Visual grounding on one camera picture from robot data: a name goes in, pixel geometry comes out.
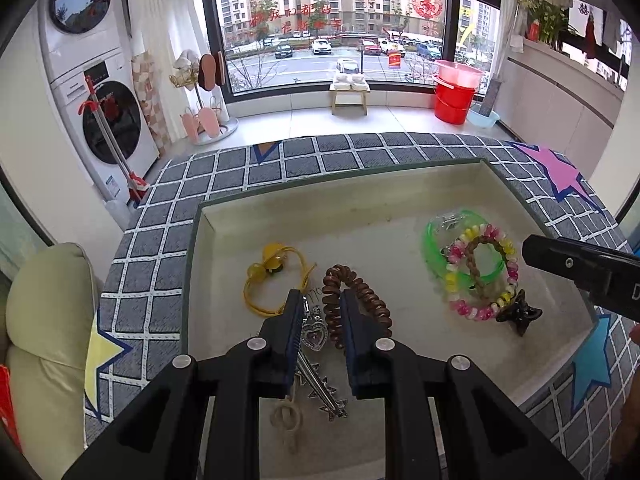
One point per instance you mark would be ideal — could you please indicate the green jewelry tray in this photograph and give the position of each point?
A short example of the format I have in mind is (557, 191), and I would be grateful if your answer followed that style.
(375, 230)

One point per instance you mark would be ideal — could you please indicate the wooden stool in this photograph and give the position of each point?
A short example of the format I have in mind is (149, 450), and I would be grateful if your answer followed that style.
(349, 97)

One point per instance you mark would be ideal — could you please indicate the white washing machine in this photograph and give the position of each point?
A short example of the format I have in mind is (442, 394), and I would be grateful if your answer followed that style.
(115, 120)

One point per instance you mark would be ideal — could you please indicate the red bucket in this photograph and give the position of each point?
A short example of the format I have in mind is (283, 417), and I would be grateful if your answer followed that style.
(452, 105)

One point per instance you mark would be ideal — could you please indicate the slipper rack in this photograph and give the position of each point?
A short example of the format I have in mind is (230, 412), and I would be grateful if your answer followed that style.
(205, 120)

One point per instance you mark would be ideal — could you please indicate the white cabinet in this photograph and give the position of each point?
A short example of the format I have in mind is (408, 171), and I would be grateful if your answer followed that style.
(550, 100)

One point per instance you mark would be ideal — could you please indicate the potted green plant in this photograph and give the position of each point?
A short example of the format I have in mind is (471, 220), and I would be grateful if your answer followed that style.
(547, 20)

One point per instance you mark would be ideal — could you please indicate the clear hair clip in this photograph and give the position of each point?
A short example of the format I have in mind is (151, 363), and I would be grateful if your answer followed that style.
(447, 221)

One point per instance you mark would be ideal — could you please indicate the person's right hand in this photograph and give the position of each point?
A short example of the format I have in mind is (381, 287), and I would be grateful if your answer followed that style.
(635, 334)

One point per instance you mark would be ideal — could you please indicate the dark brown claw clip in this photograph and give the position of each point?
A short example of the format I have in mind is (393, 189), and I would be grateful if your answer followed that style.
(520, 312)

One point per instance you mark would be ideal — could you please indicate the silver hair clip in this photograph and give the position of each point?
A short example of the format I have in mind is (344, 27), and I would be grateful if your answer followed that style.
(320, 392)

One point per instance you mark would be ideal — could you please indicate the white dryer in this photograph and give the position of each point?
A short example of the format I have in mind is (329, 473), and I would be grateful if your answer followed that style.
(80, 5)

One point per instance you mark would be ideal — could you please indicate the silver heart pendant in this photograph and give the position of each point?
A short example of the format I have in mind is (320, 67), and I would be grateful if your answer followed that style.
(315, 335)

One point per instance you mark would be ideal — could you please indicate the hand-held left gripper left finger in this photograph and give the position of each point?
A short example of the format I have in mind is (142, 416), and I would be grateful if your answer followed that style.
(295, 330)

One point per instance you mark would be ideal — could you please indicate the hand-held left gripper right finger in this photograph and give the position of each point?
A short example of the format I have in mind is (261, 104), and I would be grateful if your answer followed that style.
(351, 330)

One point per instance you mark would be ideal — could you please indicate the red mop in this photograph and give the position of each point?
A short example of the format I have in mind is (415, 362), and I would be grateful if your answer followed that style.
(107, 130)

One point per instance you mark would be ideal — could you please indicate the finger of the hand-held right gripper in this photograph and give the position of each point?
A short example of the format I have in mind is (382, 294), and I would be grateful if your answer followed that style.
(575, 265)

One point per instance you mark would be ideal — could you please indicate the red bag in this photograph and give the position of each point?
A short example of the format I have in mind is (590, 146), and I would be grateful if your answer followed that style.
(7, 410)

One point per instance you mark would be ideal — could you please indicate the blue basin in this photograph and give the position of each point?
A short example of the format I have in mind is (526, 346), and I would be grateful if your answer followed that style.
(485, 119)

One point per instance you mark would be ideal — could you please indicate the cream cushion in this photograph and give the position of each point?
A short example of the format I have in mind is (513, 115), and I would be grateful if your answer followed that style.
(45, 320)

